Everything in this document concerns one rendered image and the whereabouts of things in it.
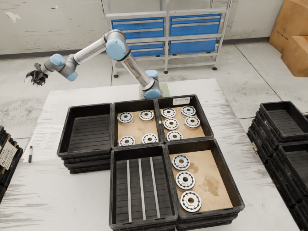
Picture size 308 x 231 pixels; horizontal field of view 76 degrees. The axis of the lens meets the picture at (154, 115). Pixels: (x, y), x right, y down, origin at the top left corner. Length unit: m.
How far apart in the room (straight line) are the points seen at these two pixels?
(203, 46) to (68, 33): 2.37
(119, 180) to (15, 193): 0.65
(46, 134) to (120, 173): 0.75
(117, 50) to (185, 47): 2.08
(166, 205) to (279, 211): 0.63
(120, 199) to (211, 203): 0.46
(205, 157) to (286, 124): 1.10
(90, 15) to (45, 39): 0.96
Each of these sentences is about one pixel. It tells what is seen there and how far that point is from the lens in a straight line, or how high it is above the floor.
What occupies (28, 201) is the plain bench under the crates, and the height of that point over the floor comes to 0.70.
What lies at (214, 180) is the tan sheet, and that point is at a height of 0.83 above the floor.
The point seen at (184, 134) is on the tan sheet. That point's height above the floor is 0.83.
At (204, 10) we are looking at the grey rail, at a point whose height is 0.93.
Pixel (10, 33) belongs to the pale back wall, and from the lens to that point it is 4.45.
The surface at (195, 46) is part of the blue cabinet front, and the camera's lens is 3.24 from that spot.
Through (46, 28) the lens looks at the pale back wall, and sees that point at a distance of 4.17.
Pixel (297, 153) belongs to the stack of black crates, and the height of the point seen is 0.38.
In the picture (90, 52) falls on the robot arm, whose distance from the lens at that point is 1.45.
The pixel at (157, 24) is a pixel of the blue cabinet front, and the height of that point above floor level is 0.79.
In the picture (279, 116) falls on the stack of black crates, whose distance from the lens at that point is 2.20.
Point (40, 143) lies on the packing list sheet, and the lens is 1.65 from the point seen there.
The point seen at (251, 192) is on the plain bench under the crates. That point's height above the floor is 0.70.
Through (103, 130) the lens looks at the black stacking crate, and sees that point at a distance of 1.37.
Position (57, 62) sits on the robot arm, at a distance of 1.39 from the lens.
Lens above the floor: 1.83
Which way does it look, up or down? 45 degrees down
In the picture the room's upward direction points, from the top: 2 degrees counter-clockwise
